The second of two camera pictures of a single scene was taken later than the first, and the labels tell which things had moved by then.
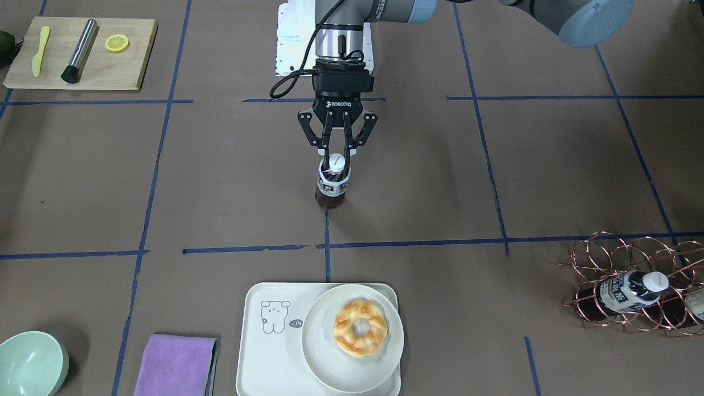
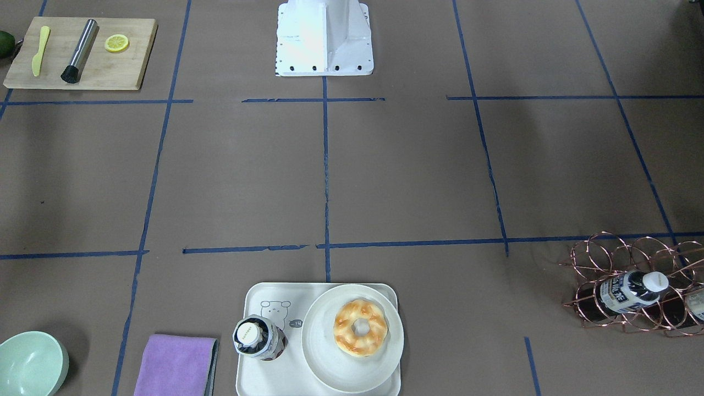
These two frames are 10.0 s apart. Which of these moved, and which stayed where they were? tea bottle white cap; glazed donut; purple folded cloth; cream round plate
Moved: tea bottle white cap
Stayed: glazed donut; cream round plate; purple folded cloth
